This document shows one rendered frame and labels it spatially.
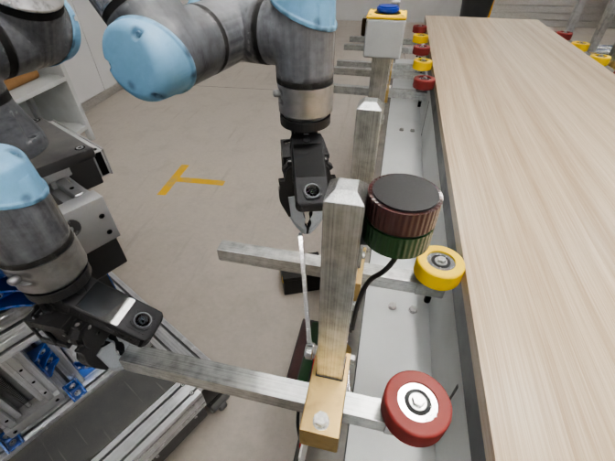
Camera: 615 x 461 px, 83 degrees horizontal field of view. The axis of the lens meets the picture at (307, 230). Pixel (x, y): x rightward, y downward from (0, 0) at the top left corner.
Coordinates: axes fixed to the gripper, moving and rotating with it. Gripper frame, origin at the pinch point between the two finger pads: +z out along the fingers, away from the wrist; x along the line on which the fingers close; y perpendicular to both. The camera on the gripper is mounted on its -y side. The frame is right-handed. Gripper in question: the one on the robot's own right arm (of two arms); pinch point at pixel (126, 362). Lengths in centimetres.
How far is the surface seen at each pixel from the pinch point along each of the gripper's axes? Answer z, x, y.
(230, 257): -1.7, -23.6, -7.6
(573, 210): -8, -47, -74
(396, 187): -34.8, -4.4, -35.2
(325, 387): -4.5, -1.0, -31.0
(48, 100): 51, -204, 230
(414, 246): -31.3, -1.4, -37.3
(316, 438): -2.9, 4.8, -31.0
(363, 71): -2, -149, -21
